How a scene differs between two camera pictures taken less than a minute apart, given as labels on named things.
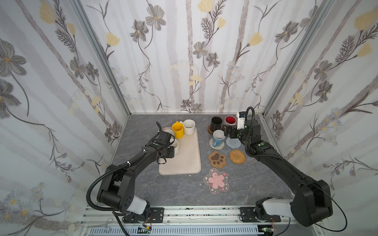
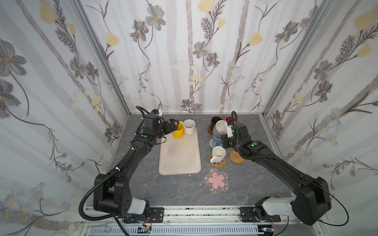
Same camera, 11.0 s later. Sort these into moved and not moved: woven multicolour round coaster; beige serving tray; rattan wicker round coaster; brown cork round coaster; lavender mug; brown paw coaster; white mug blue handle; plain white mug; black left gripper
Moved: black left gripper; lavender mug; plain white mug
Not moved: woven multicolour round coaster; brown cork round coaster; beige serving tray; brown paw coaster; rattan wicker round coaster; white mug blue handle
